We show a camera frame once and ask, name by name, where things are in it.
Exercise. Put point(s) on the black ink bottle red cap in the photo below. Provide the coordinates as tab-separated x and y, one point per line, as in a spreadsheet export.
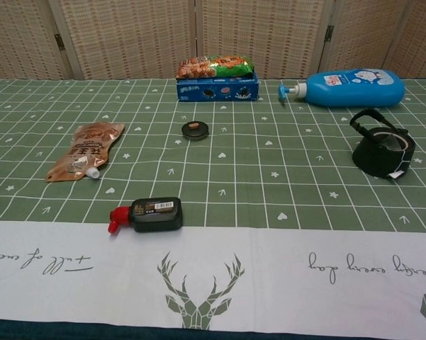
157	214

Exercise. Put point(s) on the brown spout pouch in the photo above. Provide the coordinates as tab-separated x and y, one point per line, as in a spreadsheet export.
85	150

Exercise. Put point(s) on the black cast iron teapot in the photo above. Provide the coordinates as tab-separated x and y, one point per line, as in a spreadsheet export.
374	159

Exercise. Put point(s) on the black round cap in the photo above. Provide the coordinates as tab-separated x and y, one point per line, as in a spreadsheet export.
195	130

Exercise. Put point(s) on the orange and green snack bag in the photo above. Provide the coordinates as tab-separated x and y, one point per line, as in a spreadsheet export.
212	67

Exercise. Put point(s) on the woven folding screen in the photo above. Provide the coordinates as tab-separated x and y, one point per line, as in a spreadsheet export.
134	39

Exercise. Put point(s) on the blue cookie box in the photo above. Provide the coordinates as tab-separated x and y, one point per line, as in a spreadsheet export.
216	91

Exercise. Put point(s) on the blue pump detergent bottle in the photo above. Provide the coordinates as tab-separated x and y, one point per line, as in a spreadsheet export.
354	88

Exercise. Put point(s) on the green grid deer tablecloth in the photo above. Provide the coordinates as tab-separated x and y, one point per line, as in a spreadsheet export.
234	177

